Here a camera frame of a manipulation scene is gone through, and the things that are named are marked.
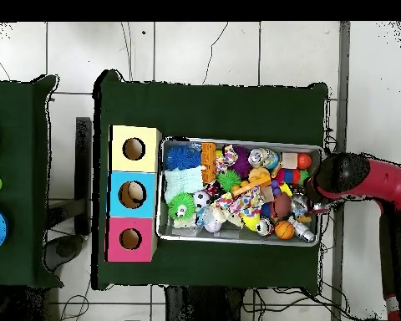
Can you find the light blue knitted cloth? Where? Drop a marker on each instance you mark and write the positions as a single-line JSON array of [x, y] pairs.
[[183, 180]]

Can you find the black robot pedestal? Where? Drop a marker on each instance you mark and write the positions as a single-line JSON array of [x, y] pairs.
[[200, 306]]

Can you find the blue spiky rubber ball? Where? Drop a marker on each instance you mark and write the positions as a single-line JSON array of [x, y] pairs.
[[182, 157]]

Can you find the purple spiky ball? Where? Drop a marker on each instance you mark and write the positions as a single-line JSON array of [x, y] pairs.
[[242, 162]]

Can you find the small orange basketball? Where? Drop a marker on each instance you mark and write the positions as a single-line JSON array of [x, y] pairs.
[[284, 229]]

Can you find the plain wooden cube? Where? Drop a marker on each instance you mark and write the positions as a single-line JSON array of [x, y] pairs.
[[289, 160]]

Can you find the colourful drink can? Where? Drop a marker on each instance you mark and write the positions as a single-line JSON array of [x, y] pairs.
[[262, 157]]

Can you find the wooden box with three holes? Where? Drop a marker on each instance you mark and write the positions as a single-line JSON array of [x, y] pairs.
[[147, 164]]

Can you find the small soccer ball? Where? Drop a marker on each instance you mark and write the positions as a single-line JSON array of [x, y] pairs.
[[202, 199]]

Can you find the black upright panel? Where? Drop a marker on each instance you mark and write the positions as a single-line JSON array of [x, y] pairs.
[[83, 167]]

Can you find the shallow clear mesh bin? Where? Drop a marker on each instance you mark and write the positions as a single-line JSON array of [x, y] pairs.
[[193, 235]]

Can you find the red-orange ball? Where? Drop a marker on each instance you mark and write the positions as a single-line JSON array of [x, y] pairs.
[[304, 161]]

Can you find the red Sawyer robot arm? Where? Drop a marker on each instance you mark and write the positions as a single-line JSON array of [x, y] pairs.
[[387, 180]]

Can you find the grey floor stand base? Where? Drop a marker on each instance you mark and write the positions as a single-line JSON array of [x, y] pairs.
[[65, 249]]

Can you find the brown rubber ball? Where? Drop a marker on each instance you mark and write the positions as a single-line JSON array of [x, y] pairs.
[[282, 204]]

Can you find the orange plush toy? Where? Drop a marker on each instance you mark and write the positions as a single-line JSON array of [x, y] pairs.
[[304, 219]]

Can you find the green fuzzy ball with eye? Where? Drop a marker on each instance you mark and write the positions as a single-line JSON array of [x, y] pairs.
[[182, 209]]

